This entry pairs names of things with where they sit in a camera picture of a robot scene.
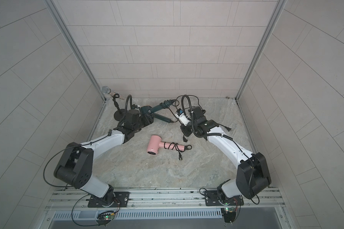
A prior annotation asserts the green hair dryer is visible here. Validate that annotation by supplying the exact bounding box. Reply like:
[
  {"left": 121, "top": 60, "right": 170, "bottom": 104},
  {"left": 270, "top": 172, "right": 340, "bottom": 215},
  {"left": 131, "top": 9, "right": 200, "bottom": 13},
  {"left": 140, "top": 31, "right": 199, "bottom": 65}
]
[
  {"left": 140, "top": 99, "right": 176, "bottom": 115},
  {"left": 152, "top": 114, "right": 175, "bottom": 123}
]

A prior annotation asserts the pink hair dryer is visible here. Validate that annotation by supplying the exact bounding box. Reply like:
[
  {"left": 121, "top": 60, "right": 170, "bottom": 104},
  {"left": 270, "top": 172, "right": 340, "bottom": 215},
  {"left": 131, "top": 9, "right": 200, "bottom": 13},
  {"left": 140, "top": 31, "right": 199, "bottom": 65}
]
[{"left": 147, "top": 135, "right": 192, "bottom": 155}]

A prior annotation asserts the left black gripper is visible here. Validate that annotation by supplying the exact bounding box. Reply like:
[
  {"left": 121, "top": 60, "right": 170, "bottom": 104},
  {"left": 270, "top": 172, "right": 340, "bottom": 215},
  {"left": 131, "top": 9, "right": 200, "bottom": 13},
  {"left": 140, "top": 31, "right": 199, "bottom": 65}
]
[{"left": 132, "top": 113, "right": 155, "bottom": 133}]

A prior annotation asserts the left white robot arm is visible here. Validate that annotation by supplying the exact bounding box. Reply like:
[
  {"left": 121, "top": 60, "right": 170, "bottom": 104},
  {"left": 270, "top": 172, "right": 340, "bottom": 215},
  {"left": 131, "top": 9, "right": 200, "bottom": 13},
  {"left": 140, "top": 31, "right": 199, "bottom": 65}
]
[{"left": 54, "top": 109, "right": 154, "bottom": 207}]

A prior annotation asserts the black microphone stand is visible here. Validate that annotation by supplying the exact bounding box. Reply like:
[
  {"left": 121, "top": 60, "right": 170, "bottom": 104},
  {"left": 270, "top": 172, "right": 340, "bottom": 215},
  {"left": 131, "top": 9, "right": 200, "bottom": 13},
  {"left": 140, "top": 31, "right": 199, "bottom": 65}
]
[{"left": 101, "top": 86, "right": 127, "bottom": 121}]

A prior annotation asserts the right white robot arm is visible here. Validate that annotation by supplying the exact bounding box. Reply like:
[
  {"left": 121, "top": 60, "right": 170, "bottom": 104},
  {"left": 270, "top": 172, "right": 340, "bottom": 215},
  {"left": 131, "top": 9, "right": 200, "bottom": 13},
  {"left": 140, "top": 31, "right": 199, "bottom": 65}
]
[{"left": 175, "top": 106, "right": 271, "bottom": 205}]

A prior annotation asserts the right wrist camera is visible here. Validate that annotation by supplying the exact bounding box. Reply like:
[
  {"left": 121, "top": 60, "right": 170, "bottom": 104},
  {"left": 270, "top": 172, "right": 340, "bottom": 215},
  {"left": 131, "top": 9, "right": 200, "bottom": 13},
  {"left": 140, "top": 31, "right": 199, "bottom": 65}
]
[{"left": 174, "top": 108, "right": 191, "bottom": 127}]

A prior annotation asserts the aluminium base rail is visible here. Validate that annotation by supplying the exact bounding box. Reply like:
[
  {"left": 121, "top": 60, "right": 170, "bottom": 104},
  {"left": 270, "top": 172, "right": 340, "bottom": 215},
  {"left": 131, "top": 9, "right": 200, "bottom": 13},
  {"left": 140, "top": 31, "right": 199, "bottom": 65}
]
[{"left": 45, "top": 188, "right": 285, "bottom": 210}]

